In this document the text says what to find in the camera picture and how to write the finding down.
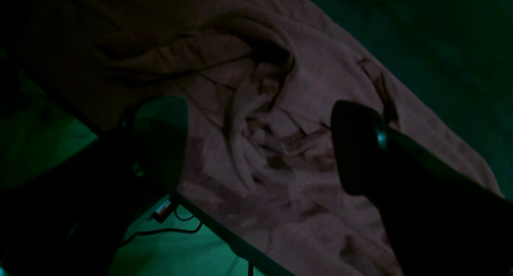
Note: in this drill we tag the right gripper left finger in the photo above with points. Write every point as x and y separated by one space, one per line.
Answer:
70 221

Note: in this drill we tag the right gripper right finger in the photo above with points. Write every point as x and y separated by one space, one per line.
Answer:
438 221

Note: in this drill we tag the red long-sleeve T-shirt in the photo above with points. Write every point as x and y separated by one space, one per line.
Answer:
260 78

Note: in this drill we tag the black power adapter on floor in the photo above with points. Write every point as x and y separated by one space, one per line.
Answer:
164 210

